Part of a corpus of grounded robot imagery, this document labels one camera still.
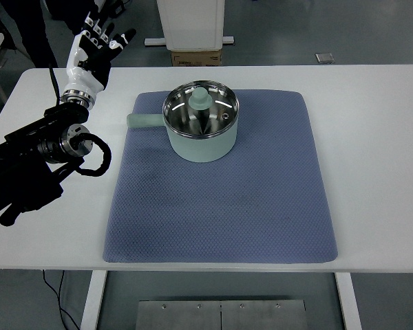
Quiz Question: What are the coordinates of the white and black hand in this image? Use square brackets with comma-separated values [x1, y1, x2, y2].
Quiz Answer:
[64, 11, 138, 96]

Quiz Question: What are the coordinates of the glass lid with green knob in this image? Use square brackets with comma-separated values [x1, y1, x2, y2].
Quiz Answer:
[162, 80, 240, 138]

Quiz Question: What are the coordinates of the light green pot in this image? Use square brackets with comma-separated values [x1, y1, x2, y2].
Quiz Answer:
[126, 80, 240, 163]

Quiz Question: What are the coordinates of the person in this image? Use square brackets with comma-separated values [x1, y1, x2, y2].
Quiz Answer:
[0, 0, 100, 69]

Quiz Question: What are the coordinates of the black device on floor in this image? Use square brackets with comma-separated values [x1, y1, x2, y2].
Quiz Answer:
[99, 0, 125, 19]

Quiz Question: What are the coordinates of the cardboard box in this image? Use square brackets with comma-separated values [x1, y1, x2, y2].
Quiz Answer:
[170, 48, 222, 67]

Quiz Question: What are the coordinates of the white cabinet with base foot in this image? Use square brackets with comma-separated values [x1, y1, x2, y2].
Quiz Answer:
[143, 0, 235, 52]

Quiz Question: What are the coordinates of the blue-grey quilted mat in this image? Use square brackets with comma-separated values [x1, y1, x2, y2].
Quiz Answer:
[101, 88, 339, 265]

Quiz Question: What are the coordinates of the white table leg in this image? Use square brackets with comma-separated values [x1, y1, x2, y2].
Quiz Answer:
[334, 272, 363, 330]
[79, 271, 108, 330]

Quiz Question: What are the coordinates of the black floor cable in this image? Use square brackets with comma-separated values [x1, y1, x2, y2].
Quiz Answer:
[42, 269, 81, 330]

